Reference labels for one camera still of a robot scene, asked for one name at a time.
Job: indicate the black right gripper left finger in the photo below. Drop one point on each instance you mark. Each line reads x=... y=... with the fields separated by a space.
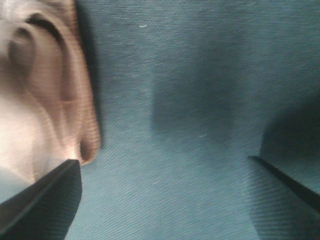
x=46 y=209

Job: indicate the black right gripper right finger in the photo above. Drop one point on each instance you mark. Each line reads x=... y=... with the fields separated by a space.
x=307 y=195

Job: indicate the brown microfiber towel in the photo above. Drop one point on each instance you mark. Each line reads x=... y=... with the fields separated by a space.
x=47 y=112

